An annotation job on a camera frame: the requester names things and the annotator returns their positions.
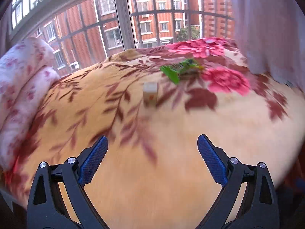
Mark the folded white red floral quilt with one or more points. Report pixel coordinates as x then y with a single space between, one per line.
27 74

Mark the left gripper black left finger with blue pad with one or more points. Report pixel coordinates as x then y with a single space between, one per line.
46 207

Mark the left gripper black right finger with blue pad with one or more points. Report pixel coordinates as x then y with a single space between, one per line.
259 206

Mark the green snack wrapper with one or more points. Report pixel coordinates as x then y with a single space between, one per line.
174 72

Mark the white sheer curtain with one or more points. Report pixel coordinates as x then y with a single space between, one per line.
270 34

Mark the grey window frame with bars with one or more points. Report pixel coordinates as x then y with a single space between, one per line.
84 32

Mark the small white beige carton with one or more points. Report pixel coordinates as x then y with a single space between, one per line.
150 93

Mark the yellow floral fleece blanket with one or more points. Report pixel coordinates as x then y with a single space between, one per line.
153 175

